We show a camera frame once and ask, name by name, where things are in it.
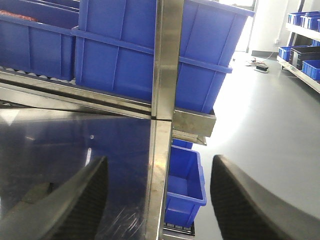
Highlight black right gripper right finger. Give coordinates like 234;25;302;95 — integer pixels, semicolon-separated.
210;155;320;240

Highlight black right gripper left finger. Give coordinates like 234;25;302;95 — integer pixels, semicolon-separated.
0;156;109;240

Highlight grey brake pad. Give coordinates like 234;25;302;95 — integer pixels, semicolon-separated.
21;182;54;204

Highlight small blue bin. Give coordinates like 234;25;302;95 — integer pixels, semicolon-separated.
164;145;207;228

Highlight shelf rack with bins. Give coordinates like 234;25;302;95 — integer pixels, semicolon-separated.
277;11;320;93

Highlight left blue plastic bin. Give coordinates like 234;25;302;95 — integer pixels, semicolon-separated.
0;0;79;81

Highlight blue plastic bin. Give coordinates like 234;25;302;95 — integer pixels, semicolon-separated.
0;0;79;81
71;0;255;114

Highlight right blue plastic bin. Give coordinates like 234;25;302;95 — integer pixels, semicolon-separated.
71;0;255;114

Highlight red mesh bag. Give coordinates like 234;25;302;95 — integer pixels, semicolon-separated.
0;9;38;22

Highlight stainless steel roller rack frame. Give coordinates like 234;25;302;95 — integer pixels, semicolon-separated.
0;0;216;144

